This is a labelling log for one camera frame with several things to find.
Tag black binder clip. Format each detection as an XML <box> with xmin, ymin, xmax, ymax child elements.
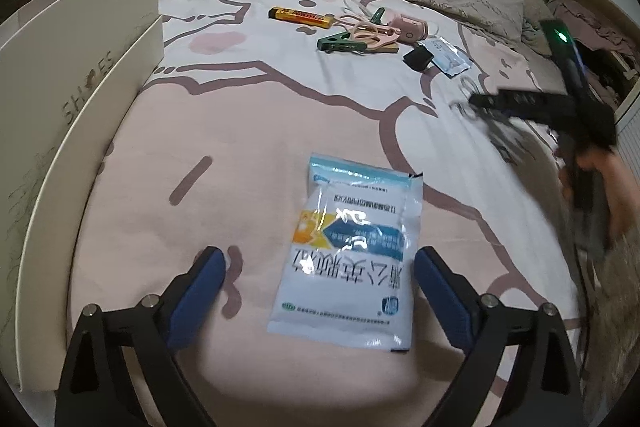
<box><xmin>403</xmin><ymin>45</ymin><xmax>434</xmax><ymax>71</ymax></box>

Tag white louvred closet door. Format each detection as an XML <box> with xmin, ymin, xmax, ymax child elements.
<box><xmin>612</xmin><ymin>92</ymin><xmax>640</xmax><ymax>142</ymax></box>

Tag white blue medicine sachet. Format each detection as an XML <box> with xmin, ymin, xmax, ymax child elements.
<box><xmin>267</xmin><ymin>152</ymin><xmax>425</xmax><ymax>355</ymax></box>

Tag white cardboard box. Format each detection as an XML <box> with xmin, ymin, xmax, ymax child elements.
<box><xmin>0</xmin><ymin>0</ymin><xmax>166</xmax><ymax>393</ymax></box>

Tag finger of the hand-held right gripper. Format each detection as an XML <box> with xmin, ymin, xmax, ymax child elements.
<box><xmin>469</xmin><ymin>93</ymin><xmax>531</xmax><ymax>112</ymax></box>
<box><xmin>497</xmin><ymin>88</ymin><xmax>573</xmax><ymax>128</ymax></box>

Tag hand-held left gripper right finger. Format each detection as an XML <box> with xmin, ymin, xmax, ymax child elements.
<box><xmin>414</xmin><ymin>246</ymin><xmax>586</xmax><ymax>427</ymax></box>

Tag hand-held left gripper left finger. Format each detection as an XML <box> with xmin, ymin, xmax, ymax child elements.
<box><xmin>54</xmin><ymin>246</ymin><xmax>227</xmax><ymax>427</ymax></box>

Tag person's right hand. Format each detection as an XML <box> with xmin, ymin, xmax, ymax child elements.
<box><xmin>557</xmin><ymin>147</ymin><xmax>640</xmax><ymax>250</ymax></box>

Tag pink mini fan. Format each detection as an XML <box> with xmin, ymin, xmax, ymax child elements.
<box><xmin>391</xmin><ymin>17</ymin><xmax>432</xmax><ymax>44</ymax></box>

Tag fluffy beige cushion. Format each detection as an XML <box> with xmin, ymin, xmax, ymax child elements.
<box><xmin>520</xmin><ymin>0</ymin><xmax>556</xmax><ymax>52</ymax></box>

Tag small clear blue sachet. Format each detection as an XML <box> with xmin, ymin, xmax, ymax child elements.
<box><xmin>424</xmin><ymin>37</ymin><xmax>472</xmax><ymax>78</ymax></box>

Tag orange yellow printed lighter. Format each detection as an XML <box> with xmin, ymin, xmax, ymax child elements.
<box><xmin>267</xmin><ymin>7</ymin><xmax>335</xmax><ymax>30</ymax></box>

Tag pile of pink clothes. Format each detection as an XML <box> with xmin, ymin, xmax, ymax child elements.
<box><xmin>550</xmin><ymin>0</ymin><xmax>640</xmax><ymax>58</ymax></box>

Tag brown wooden piece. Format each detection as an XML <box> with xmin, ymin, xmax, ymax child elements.
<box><xmin>360</xmin><ymin>42</ymin><xmax>401</xmax><ymax>56</ymax></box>

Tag printed cartoon blanket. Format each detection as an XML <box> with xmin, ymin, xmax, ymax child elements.
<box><xmin>50</xmin><ymin>0</ymin><xmax>586</xmax><ymax>427</ymax></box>

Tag pink scissors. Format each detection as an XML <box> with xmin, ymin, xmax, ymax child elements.
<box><xmin>342</xmin><ymin>21</ymin><xmax>402</xmax><ymax>48</ymax></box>

